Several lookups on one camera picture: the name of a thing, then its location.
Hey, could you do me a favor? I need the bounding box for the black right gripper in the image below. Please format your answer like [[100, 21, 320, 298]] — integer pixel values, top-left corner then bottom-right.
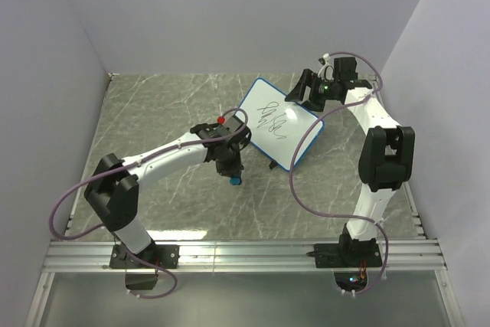
[[283, 69, 338, 113]]

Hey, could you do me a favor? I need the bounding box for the blue black whiteboard eraser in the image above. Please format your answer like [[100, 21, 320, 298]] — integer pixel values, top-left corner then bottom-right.
[[230, 177, 242, 185]]

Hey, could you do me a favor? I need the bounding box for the blue framed whiteboard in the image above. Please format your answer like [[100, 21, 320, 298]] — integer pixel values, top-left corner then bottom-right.
[[236, 77, 325, 171]]

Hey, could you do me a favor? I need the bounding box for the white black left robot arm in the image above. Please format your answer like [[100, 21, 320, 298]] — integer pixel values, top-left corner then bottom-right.
[[83, 116, 252, 267]]

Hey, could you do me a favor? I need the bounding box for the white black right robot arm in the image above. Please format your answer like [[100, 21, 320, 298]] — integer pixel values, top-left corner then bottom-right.
[[285, 52, 416, 268]]

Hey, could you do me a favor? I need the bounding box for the black whiteboard stand foot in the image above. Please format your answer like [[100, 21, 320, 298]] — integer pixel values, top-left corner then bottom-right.
[[269, 160, 278, 170]]

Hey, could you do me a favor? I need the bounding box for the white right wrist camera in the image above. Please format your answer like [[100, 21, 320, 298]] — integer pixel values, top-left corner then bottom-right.
[[318, 54, 333, 80]]

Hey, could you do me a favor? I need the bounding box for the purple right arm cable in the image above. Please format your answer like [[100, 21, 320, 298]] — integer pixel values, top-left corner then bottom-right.
[[289, 51, 388, 297]]

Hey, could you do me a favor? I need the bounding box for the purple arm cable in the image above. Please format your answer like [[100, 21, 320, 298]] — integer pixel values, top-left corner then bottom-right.
[[289, 51, 388, 297], [48, 108, 250, 301]]

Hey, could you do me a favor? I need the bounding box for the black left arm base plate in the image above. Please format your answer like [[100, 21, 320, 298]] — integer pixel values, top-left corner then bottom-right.
[[109, 244, 180, 270]]

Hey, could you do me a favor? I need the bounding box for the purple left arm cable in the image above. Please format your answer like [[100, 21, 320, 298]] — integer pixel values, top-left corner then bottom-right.
[[48, 108, 250, 301]]

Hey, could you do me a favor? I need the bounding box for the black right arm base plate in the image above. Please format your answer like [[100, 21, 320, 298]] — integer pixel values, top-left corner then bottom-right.
[[306, 242, 383, 269]]

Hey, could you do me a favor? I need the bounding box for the aluminium front rail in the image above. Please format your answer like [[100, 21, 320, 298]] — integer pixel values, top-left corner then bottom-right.
[[41, 238, 447, 273]]

